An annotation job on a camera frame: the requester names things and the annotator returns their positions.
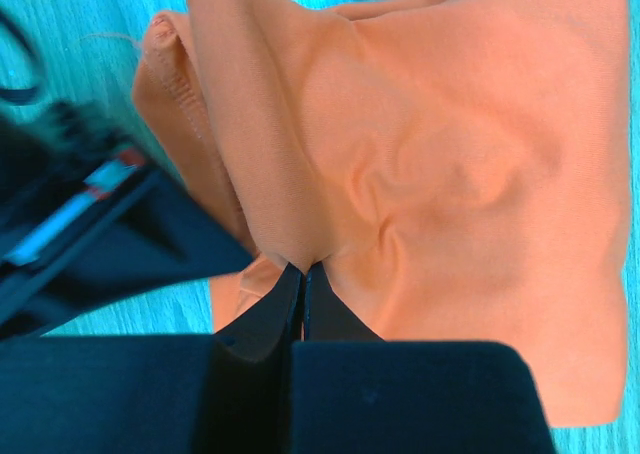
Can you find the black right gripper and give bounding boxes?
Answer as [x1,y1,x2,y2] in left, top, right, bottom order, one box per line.
[1,102,252,334]

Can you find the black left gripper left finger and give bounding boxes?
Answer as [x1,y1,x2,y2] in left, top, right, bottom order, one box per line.
[1,266,303,453]

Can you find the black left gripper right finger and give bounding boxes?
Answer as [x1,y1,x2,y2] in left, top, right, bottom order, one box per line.
[290,264,555,453]

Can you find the orange t shirt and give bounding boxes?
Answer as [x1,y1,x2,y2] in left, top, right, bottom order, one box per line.
[133,0,631,427]

